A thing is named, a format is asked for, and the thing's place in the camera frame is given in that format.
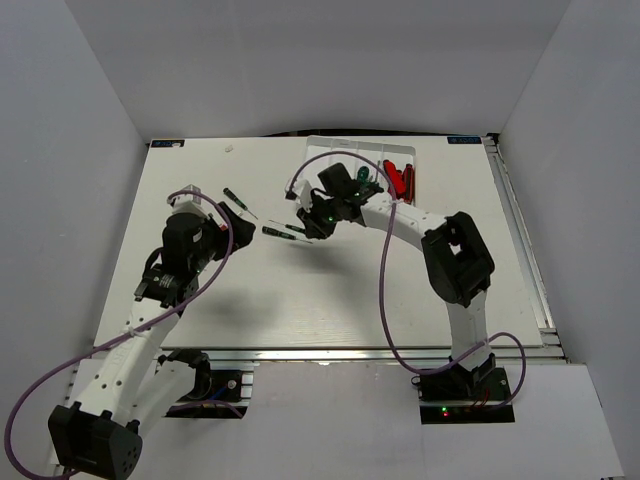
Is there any aluminium rail frame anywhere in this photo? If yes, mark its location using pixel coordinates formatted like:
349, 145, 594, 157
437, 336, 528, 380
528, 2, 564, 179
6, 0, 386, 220
96, 135, 565, 365

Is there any blue table label left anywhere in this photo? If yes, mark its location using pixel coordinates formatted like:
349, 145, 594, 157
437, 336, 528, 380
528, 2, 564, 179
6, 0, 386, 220
149, 139, 185, 148

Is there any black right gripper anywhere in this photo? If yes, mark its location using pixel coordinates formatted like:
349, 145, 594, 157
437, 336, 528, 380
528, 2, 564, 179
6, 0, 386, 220
297, 193, 343, 239

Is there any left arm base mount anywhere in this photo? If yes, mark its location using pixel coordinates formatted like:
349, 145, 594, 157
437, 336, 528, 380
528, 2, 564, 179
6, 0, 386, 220
156, 349, 249, 419

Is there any stubby green orange screwdriver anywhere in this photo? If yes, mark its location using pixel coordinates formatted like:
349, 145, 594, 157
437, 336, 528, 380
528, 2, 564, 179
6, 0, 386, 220
356, 166, 370, 184

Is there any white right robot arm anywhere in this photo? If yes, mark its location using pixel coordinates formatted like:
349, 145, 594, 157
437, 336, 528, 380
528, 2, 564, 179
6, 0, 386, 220
285, 163, 495, 399

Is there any red curved utility knife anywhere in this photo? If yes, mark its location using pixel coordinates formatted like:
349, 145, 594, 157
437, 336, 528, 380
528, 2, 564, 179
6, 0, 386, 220
383, 160, 406, 198

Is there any black green precision screwdriver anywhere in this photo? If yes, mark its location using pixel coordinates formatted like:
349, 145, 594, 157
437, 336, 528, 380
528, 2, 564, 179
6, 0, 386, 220
269, 219, 306, 234

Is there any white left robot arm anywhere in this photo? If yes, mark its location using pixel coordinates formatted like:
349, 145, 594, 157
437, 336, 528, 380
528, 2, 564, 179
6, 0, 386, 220
48, 200, 256, 479

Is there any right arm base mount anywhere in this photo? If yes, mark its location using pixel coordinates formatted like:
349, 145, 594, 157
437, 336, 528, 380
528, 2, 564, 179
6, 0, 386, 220
411, 367, 515, 425

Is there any white compartment tray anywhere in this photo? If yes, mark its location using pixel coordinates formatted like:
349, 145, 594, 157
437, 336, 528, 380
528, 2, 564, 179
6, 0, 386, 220
300, 136, 416, 192

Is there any small black precision screwdriver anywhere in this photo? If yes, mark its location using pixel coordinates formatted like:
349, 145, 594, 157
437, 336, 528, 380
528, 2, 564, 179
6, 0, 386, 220
223, 187, 258, 219

